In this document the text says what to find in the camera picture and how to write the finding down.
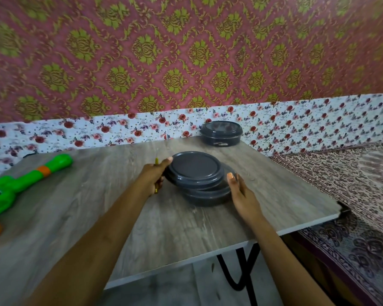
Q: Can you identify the yellow pen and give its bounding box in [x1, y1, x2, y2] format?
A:
[154, 149, 163, 195]

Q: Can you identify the person's right hand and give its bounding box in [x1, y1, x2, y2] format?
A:
[227, 172, 266, 228]

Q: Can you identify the person's left hand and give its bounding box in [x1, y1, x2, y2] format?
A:
[137, 157, 174, 197]

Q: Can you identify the green and orange toy gun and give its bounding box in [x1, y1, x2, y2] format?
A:
[0, 153, 74, 219]

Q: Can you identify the dark grey round lidded container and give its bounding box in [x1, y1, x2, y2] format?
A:
[199, 121, 244, 148]

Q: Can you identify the person's right forearm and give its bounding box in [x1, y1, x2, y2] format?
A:
[251, 216, 336, 306]

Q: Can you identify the black metal table leg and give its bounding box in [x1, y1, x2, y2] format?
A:
[216, 243, 262, 306]

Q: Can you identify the dark grey round lid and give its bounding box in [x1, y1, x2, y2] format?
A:
[163, 151, 225, 190]

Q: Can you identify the patterned maroon bed cover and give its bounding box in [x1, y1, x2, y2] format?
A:
[270, 139, 383, 306]

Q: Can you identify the person's left forearm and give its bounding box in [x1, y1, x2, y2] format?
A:
[25, 183, 154, 306]

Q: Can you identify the black table corner guard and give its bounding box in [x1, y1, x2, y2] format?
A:
[336, 201, 352, 221]

